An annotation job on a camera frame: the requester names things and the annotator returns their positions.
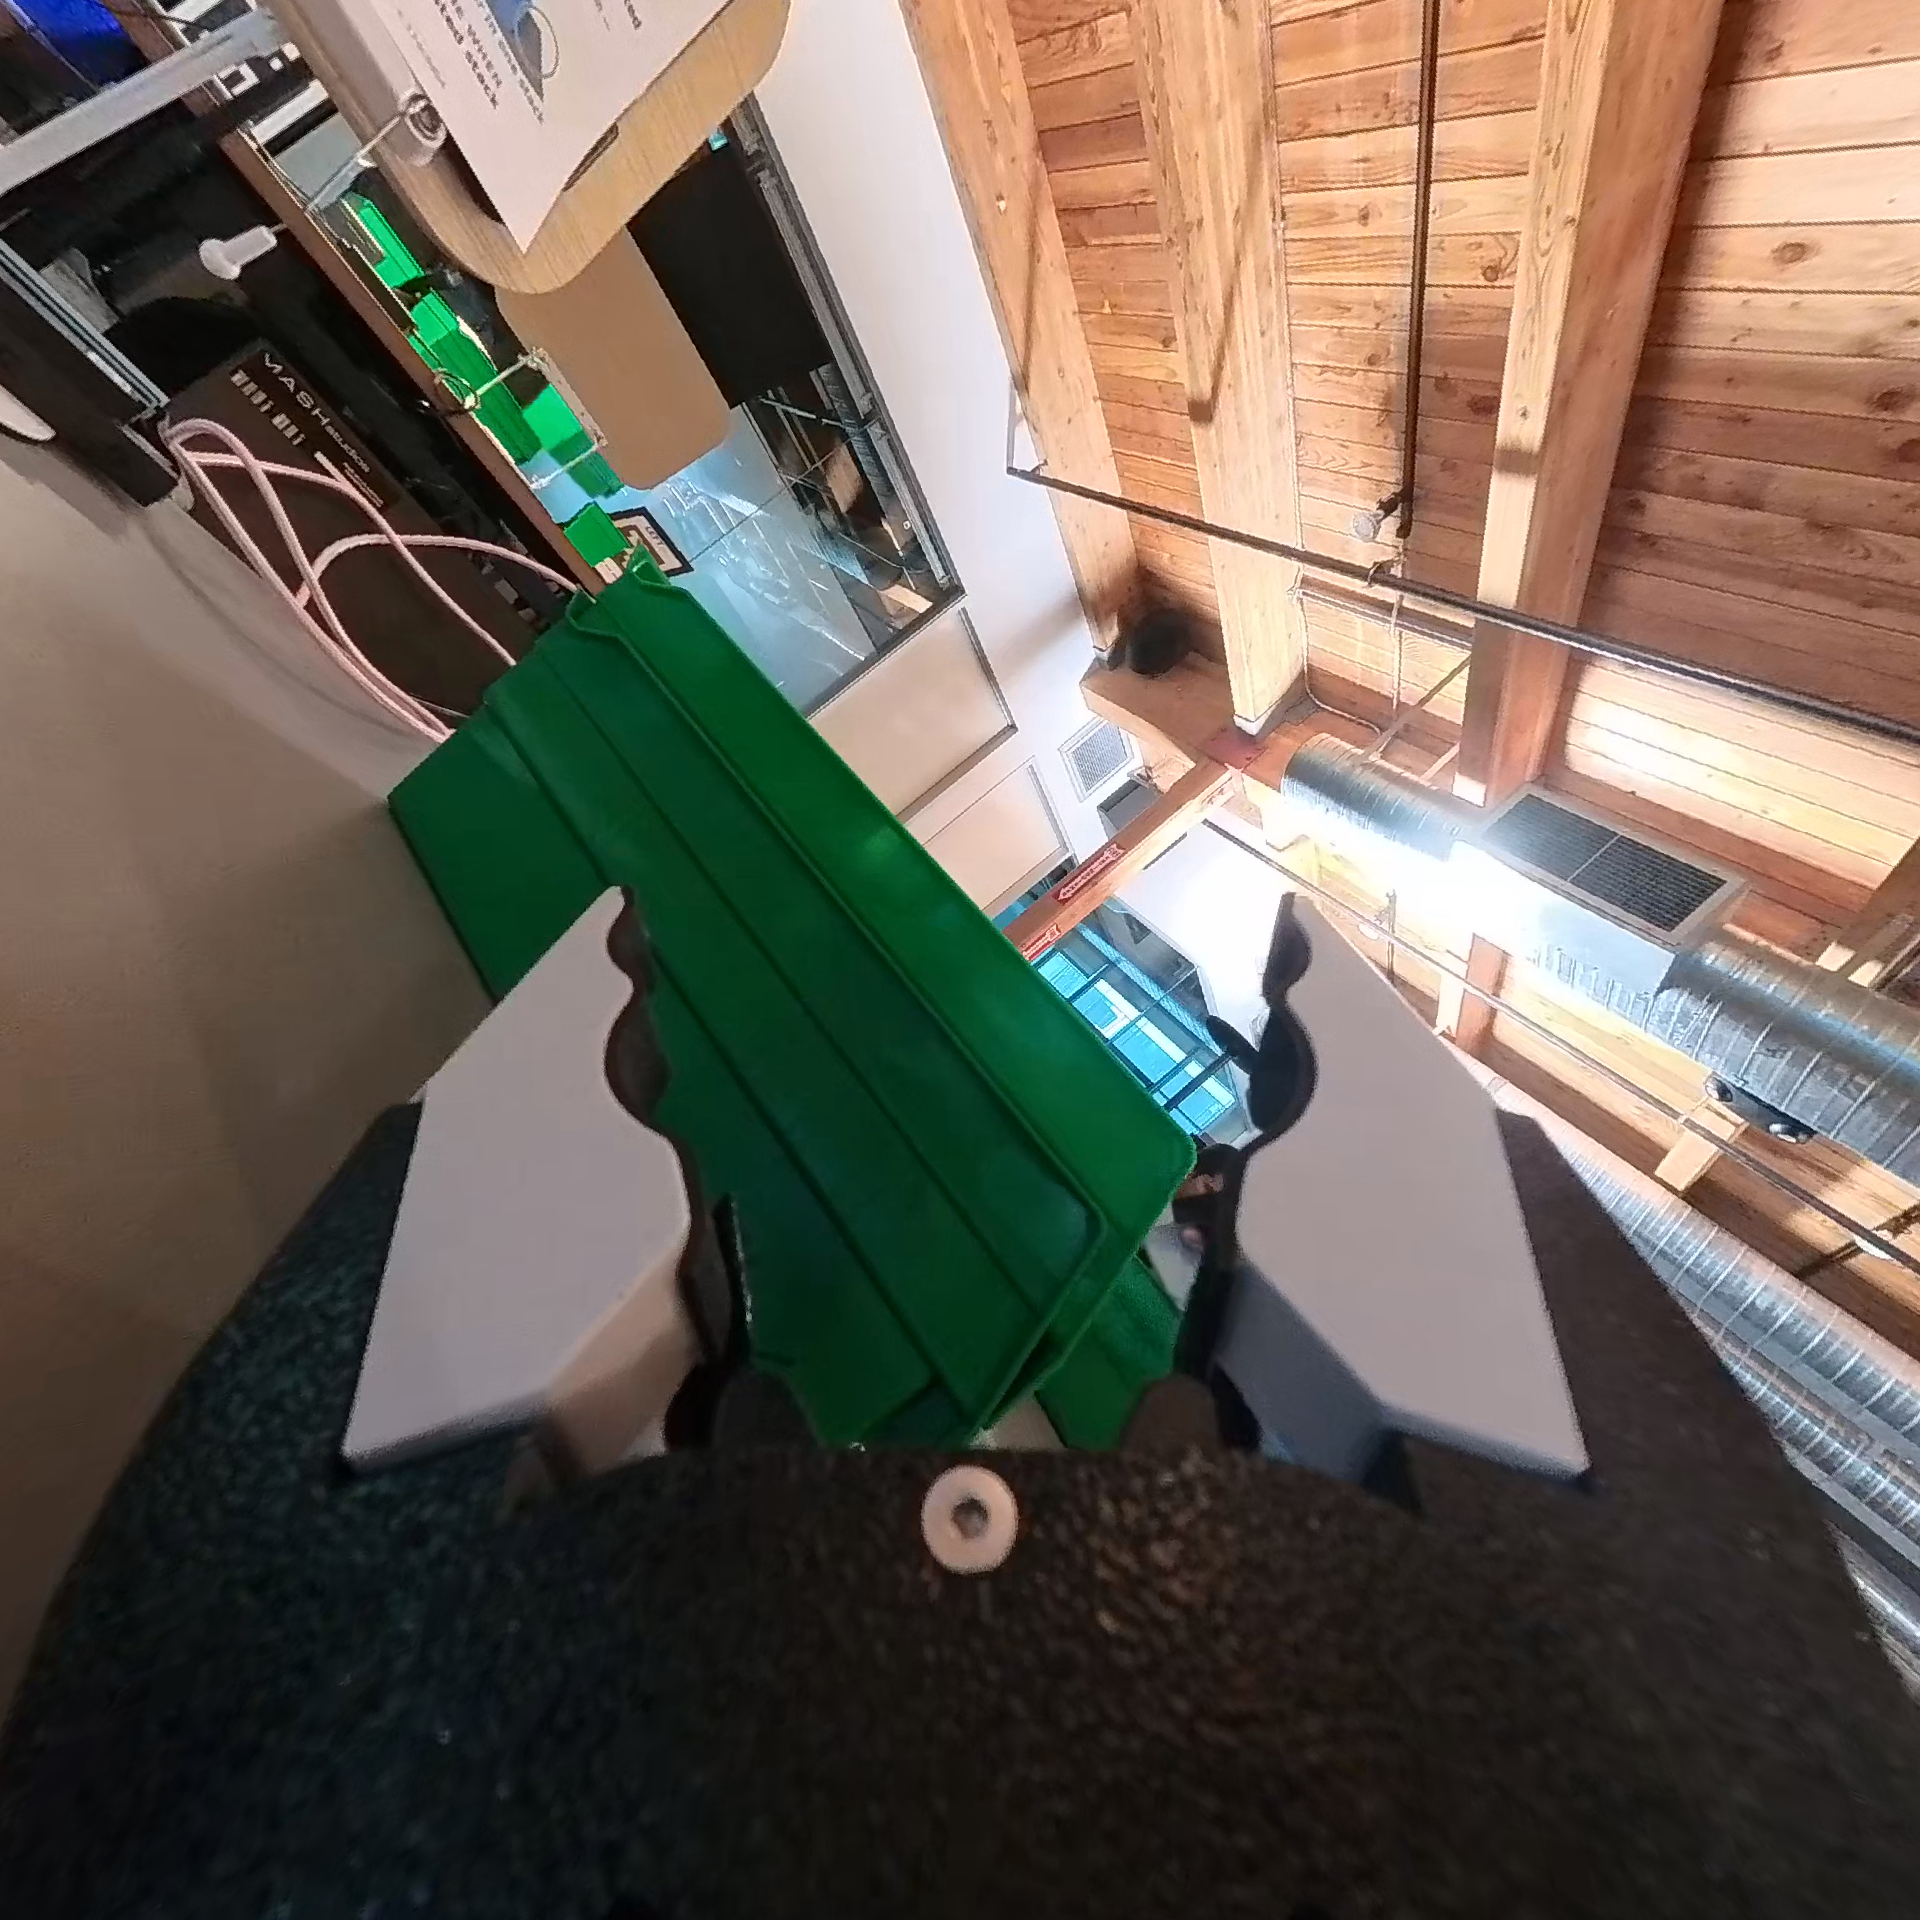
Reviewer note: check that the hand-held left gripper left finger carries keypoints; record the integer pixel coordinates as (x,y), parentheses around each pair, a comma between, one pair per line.
(512,1203)

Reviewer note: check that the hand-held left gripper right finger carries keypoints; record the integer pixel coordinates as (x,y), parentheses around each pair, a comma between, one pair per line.
(1408,1203)

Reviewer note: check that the green plastic bin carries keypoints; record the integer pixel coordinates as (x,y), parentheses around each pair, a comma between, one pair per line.
(1118,1365)
(842,959)

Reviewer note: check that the dark vent grille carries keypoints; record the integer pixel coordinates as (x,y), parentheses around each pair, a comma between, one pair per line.
(1621,873)

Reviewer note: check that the black ceiling pipe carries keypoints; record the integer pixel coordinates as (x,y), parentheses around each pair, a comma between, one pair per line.
(1418,272)
(1651,653)

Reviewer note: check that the black ceiling device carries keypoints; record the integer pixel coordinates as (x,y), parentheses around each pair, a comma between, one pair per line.
(1159,645)

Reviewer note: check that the white cabinet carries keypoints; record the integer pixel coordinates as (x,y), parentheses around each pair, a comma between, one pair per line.
(913,714)

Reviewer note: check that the small green bin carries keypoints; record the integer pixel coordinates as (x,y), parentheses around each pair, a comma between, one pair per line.
(368,225)
(448,333)
(600,540)
(540,415)

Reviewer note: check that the framed patterned picture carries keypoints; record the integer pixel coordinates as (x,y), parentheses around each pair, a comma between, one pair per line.
(654,540)

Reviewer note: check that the large glass window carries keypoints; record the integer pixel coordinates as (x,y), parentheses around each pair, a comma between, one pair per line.
(842,497)

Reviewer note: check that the black box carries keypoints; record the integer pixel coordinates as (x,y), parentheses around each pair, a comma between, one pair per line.
(301,435)

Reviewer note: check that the brown clipboard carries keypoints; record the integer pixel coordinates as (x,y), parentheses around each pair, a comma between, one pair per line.
(615,378)

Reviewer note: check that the wooden clipboard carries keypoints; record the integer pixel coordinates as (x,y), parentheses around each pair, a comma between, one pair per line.
(541,268)

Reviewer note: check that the black equipment case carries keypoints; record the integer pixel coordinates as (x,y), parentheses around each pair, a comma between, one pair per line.
(76,344)

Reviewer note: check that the white plastic nozzle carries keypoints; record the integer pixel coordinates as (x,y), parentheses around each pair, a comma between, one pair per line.
(240,249)

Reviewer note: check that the white instruction sheet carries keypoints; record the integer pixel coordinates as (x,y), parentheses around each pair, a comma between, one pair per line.
(512,90)

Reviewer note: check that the silver air duct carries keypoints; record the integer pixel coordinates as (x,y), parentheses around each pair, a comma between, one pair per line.
(1772,1320)
(1373,795)

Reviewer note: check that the red wall sign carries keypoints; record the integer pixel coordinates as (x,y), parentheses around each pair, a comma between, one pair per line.
(1088,876)

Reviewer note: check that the white wall vent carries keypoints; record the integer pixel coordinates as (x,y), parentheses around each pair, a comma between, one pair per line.
(1098,758)

